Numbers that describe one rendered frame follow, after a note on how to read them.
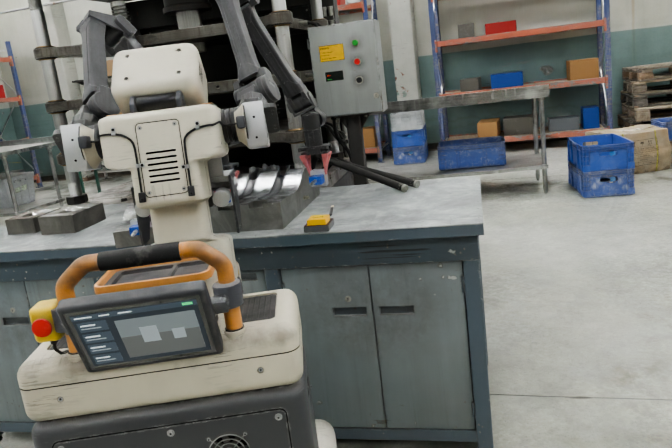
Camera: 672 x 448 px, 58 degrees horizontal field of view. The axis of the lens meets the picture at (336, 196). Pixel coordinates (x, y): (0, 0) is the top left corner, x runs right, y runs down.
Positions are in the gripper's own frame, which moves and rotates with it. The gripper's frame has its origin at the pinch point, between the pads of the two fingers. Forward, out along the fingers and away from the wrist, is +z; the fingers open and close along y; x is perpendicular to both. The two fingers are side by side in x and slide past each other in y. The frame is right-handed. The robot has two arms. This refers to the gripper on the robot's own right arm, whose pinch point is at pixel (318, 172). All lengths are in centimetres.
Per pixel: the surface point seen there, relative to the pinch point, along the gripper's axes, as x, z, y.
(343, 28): -73, -51, 0
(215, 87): -67, -33, 60
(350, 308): 12.8, 43.4, -8.1
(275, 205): 13.7, 7.2, 11.8
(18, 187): -357, 42, 430
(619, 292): -120, 95, -117
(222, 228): 13.6, 13.5, 31.2
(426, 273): 14.1, 32.3, -33.9
